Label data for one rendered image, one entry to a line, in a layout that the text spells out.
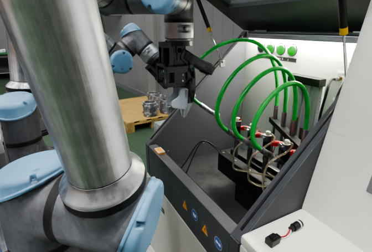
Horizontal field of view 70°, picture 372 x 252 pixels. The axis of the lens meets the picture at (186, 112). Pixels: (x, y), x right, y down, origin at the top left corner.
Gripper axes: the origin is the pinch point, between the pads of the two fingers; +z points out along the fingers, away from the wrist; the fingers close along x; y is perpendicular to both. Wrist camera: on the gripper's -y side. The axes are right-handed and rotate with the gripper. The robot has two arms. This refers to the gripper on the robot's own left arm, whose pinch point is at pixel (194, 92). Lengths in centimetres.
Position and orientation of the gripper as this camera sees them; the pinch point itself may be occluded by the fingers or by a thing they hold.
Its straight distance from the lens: 101.4
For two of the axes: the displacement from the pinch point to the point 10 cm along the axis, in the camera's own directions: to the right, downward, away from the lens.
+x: -0.4, 0.9, -10.0
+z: 6.8, 7.3, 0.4
